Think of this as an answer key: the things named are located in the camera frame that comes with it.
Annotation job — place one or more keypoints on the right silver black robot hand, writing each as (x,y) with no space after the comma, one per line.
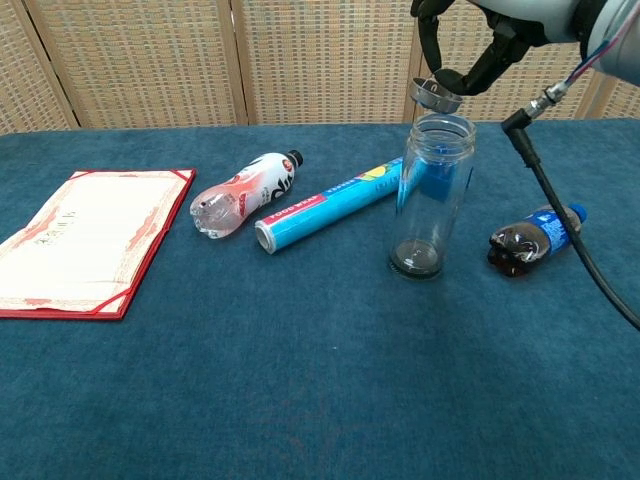
(530,20)

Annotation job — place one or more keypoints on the metal strainer lid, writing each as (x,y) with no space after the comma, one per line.
(440,103)

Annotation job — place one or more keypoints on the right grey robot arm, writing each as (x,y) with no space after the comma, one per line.
(615,35)

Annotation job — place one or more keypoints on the clear glass jar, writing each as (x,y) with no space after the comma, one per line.
(414,261)

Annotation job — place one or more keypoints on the woven wicker screen panel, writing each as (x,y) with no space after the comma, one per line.
(20,75)
(510,100)
(325,60)
(140,60)
(627,102)

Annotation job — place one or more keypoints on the cola bottle blue label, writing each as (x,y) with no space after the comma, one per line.
(520,247)

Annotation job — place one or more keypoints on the blue food wrap roll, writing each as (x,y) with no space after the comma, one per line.
(310,215)

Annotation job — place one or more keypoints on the white red drink bottle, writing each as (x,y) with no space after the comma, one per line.
(260,185)

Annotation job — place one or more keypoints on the teal table cloth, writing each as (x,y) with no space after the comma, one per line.
(300,375)

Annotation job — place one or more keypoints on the red certificate folder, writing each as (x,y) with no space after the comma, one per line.
(75,240)

